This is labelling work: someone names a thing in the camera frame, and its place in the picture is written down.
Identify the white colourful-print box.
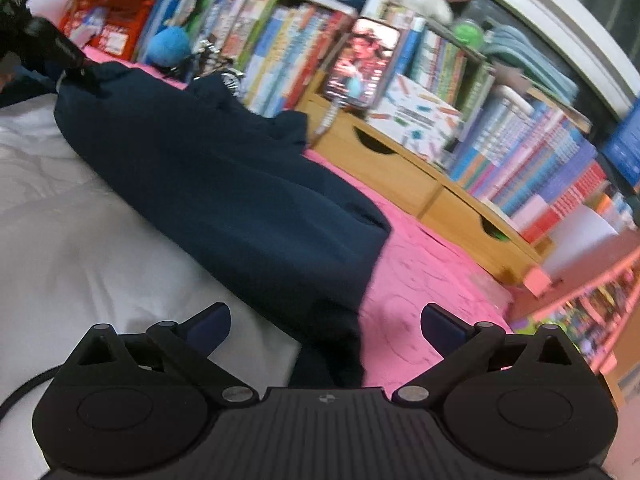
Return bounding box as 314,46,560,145
365,74,463,163

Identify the white and navy jacket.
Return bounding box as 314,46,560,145
0,60,393,480

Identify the miniature bicycle model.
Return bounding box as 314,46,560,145
187,40,248,96

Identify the smartphone with lit screen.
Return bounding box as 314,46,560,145
322,17,403,110

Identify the stack of teal cloths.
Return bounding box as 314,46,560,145
482,25,581,106

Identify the small green object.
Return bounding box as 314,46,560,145
450,17,485,46

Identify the pink bunny-print blanket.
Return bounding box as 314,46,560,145
82,45,521,391

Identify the white paper sheet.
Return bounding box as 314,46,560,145
542,207,621,273

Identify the white charging cable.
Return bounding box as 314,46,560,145
312,97,346,148

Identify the row of books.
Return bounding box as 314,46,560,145
135,0,640,246

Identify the blue pompom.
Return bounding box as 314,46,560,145
149,26,193,67

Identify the pink toy house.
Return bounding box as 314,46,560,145
507,230,640,406

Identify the wooden drawer organizer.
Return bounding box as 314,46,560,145
295,85,556,281

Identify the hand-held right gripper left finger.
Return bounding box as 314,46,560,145
67,302,261,406

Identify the black cable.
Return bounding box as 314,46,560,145
0,365,63,423

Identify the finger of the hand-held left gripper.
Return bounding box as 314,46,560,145
25,16,101,92

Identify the blue cardboard box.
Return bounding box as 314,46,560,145
600,105,640,188

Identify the white window frame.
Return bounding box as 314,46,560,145
492,0,640,116

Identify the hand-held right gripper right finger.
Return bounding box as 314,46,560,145
391,302,583,406

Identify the red plastic basket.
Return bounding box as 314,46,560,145
59,0,157,61

